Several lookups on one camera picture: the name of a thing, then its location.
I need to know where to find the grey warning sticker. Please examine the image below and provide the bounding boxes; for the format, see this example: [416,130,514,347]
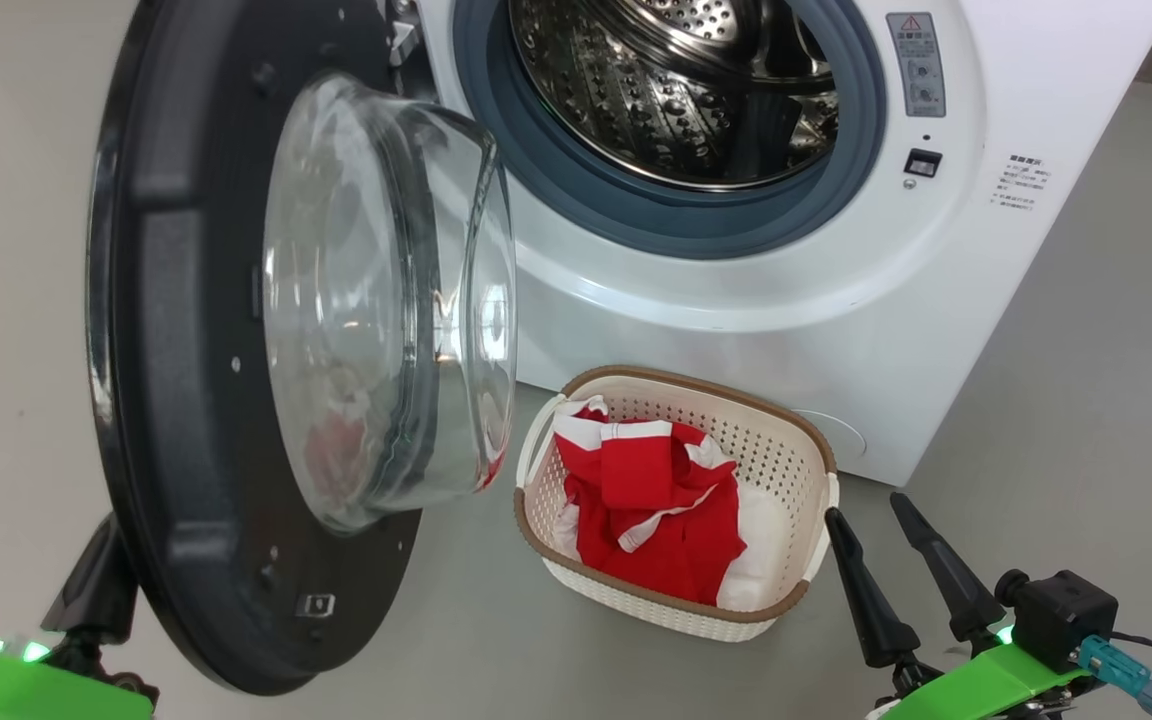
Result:
[886,12,947,119]

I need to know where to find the black cable with teal connector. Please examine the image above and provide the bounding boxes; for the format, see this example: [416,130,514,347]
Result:
[1076,630,1152,720]

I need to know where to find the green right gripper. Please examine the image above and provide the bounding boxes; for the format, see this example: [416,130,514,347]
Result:
[825,491,1103,720]

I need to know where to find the steel washing drum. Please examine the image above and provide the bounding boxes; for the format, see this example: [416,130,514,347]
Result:
[508,0,842,191]

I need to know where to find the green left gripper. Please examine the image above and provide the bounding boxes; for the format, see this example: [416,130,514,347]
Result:
[0,512,159,720]

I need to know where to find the white front-load washing machine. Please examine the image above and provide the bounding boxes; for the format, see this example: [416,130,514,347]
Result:
[376,0,1152,488]

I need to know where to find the black round glass machine door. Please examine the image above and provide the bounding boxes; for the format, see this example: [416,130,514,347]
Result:
[86,0,519,696]

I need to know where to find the red garment with white stripes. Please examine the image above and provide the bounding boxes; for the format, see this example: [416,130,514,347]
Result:
[551,397,749,608]

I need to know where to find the round white filter cover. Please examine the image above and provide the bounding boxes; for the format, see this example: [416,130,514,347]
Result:
[794,408,869,463]

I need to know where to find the cream plastic laundry basket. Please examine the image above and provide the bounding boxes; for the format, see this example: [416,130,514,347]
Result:
[513,365,840,643]

